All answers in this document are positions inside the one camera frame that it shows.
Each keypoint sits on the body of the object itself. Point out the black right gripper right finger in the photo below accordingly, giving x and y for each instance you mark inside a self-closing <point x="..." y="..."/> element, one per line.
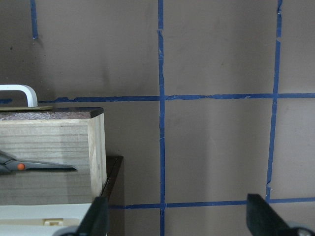
<point x="262" y="220"/>

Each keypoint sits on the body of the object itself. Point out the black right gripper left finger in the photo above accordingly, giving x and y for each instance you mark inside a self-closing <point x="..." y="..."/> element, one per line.
<point x="96" y="220"/>

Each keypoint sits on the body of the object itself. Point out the light wooden drawer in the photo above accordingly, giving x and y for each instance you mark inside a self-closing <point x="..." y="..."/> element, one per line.
<point x="70" y="136"/>

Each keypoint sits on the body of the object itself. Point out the orange grey scissors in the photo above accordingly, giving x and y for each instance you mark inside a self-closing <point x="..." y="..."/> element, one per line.
<point x="10" y="165"/>

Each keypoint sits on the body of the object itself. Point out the dark brown cabinet box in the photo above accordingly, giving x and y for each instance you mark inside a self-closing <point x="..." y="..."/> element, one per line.
<point x="114" y="191"/>

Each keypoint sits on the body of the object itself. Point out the white drawer handle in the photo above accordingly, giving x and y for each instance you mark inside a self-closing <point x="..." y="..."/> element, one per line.
<point x="29" y="92"/>

